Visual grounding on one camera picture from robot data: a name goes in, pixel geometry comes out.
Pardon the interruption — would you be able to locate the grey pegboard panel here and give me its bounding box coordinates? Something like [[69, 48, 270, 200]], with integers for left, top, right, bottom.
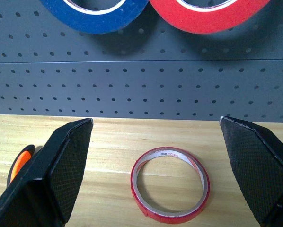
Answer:
[[0, 0, 283, 123]]

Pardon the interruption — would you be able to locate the small red tape roll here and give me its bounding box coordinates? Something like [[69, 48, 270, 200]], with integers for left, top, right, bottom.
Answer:
[[131, 146, 211, 218]]

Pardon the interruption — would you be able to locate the blue tape roll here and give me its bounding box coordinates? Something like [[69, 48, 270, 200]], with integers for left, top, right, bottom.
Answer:
[[39, 0, 150, 35]]

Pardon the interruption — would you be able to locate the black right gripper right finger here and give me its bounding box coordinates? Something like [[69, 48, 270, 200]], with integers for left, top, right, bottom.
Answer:
[[219, 115, 283, 227]]

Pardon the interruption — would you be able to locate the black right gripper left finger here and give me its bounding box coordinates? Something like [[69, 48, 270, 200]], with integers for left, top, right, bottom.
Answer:
[[0, 118, 94, 227]]

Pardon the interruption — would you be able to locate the wide red tape roll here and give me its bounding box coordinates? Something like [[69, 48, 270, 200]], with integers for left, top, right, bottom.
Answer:
[[149, 0, 271, 35]]

